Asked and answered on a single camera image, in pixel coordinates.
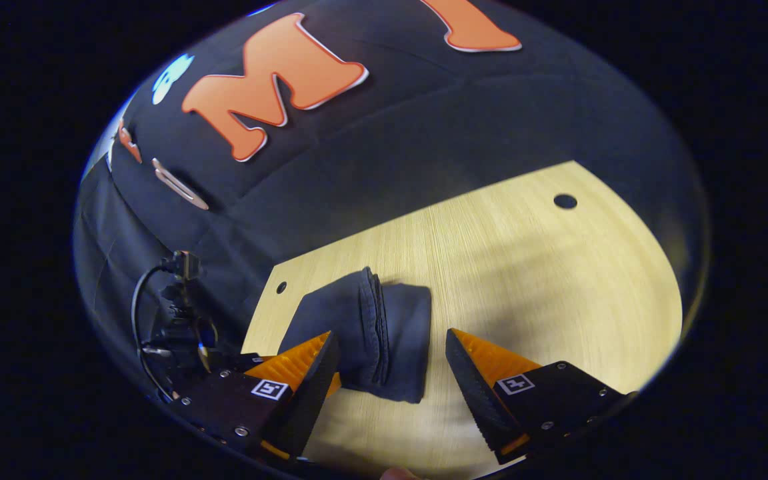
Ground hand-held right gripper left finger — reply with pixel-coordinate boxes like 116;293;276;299
171;330;343;461

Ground black backdrop cloth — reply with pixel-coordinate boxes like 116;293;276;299
74;0;708;401

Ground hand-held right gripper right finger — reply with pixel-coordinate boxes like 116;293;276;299
445;327;631;465

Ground dark denim jeans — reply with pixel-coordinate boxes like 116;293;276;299
277;267;433;405

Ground black cable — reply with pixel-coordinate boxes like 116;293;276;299
131;263;178;402

